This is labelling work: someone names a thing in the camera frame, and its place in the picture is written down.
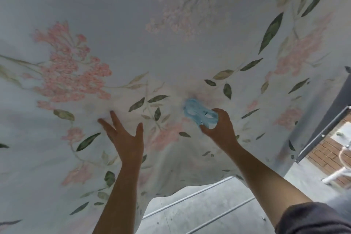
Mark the black flat panel board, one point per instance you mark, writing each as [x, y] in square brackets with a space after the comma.
[341, 96]

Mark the person's left hand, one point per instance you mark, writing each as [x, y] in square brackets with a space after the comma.
[127, 148]

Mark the person's dark right sleeve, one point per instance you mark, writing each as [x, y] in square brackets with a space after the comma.
[312, 220]

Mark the floral light blue bedsheet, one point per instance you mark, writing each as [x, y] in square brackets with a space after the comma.
[137, 50]

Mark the person's right forearm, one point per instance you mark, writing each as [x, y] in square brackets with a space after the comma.
[268, 187]

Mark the white metal drying rack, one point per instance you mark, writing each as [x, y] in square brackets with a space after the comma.
[192, 195]

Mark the person's right hand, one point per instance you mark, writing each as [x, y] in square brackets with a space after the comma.
[223, 135]

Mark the person's left forearm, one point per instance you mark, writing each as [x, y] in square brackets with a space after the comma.
[120, 203]

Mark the white wall mounting plate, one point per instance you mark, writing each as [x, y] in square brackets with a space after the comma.
[342, 137]

